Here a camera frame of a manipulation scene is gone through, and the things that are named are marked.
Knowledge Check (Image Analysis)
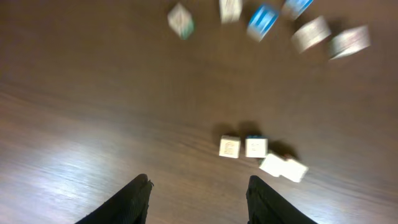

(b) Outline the wooden block blue H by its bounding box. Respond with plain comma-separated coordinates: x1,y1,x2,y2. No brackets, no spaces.
245,136,268,158

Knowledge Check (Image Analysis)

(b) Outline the wooden block pineapple K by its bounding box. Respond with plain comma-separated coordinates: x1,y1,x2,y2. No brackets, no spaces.
259,152,285,177

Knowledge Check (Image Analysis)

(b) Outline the plain wooden block top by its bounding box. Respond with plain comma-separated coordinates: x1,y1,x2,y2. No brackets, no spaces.
219,0,243,24

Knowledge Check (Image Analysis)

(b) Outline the blue S wooden block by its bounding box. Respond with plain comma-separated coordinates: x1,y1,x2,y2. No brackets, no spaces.
282,0,313,20

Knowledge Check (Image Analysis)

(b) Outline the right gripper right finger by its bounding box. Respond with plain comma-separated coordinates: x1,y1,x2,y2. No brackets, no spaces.
246,175,317,224

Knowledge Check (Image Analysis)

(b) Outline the wooden block green edge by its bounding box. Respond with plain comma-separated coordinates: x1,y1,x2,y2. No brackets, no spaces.
328,25,371,60

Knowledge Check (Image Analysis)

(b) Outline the wooden block red letter side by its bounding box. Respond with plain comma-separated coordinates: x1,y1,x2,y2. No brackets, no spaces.
219,135,241,159

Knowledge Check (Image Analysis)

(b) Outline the wooden block red edge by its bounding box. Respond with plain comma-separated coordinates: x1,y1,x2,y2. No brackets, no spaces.
291,16,331,54

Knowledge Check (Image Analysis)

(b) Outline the wooden block green side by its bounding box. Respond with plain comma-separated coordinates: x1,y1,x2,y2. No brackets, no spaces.
167,3,195,40

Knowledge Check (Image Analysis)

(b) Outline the wooden block red trim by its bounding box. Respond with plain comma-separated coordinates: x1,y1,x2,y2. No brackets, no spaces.
281,157,308,183

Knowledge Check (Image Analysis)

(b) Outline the blue L wooden block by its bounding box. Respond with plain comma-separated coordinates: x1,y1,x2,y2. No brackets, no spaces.
247,4,279,42

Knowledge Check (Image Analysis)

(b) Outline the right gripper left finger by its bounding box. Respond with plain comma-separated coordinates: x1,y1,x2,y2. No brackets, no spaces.
76,174,154,224

